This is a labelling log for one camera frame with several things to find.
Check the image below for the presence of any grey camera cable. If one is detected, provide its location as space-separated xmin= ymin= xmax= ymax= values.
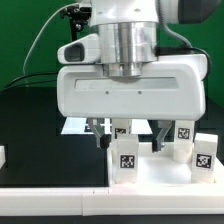
xmin=22 ymin=3 xmax=79 ymax=88

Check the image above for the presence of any white front fence wall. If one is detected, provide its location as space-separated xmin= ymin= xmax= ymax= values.
xmin=0 ymin=184 xmax=224 ymax=216

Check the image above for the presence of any white left fence wall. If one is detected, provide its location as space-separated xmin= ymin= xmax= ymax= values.
xmin=0 ymin=146 xmax=5 ymax=169

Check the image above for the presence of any white fence wall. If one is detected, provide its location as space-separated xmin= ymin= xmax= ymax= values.
xmin=0 ymin=184 xmax=224 ymax=216
xmin=0 ymin=146 xmax=5 ymax=169

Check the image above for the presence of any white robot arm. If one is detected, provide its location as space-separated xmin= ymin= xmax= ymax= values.
xmin=57 ymin=0 xmax=221 ymax=152

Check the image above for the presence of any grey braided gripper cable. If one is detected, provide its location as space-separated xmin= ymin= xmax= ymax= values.
xmin=154 ymin=0 xmax=213 ymax=81

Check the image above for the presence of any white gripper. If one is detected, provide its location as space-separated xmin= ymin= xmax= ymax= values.
xmin=57 ymin=34 xmax=207 ymax=153

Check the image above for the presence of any black cable lower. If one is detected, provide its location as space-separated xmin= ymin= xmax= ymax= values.
xmin=0 ymin=77 xmax=59 ymax=93

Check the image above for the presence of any black cable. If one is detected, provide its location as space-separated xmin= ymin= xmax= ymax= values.
xmin=0 ymin=77 xmax=59 ymax=93
xmin=6 ymin=70 xmax=61 ymax=88

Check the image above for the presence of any black camera on stand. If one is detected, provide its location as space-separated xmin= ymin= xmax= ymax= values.
xmin=60 ymin=2 xmax=92 ymax=20

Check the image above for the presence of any black cable upper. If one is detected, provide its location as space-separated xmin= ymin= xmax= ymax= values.
xmin=6 ymin=70 xmax=61 ymax=88

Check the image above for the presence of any white sheet with markers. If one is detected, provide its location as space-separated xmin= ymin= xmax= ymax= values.
xmin=61 ymin=117 xmax=152 ymax=135

